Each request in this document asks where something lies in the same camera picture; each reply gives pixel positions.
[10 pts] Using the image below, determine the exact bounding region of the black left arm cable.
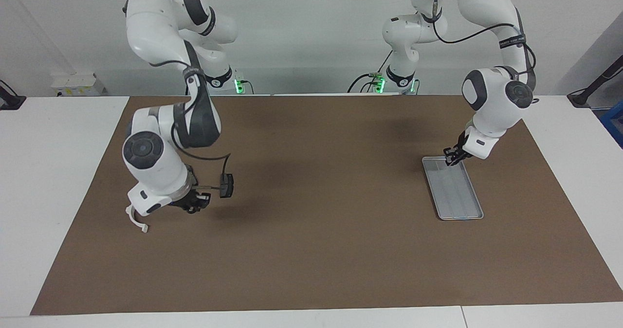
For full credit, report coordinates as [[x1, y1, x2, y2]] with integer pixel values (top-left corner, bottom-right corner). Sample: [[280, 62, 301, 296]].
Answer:
[[431, 0, 537, 94]]

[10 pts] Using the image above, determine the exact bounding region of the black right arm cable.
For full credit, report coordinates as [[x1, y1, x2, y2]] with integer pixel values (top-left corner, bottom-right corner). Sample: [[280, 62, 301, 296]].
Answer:
[[148, 41, 232, 190]]

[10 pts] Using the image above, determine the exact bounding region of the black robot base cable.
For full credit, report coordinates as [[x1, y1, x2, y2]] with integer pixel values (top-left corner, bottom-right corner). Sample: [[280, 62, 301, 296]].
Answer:
[[347, 50, 394, 93]]

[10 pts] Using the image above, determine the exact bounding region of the silver metal tray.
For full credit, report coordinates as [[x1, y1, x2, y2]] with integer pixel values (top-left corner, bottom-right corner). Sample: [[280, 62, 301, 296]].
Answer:
[[421, 156, 484, 220]]

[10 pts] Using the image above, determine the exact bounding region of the blue crate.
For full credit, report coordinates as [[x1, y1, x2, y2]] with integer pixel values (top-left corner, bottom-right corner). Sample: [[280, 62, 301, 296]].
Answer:
[[600, 99, 623, 148]]

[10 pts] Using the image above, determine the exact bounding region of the brown table mat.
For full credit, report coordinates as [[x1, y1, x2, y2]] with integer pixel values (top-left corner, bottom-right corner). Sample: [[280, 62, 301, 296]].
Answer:
[[30, 95, 623, 316]]

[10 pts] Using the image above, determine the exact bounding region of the white curved plastic bracket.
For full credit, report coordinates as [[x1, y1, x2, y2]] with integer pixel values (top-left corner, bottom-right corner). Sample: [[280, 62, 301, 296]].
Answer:
[[125, 202, 149, 234]]

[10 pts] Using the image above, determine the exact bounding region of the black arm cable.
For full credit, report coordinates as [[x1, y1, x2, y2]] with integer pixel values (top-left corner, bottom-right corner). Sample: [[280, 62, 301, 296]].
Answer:
[[431, 0, 537, 94], [148, 41, 232, 190]]

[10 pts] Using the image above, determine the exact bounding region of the black table clamp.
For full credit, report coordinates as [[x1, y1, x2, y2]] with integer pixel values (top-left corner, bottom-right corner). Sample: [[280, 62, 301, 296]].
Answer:
[[0, 79, 26, 111]]

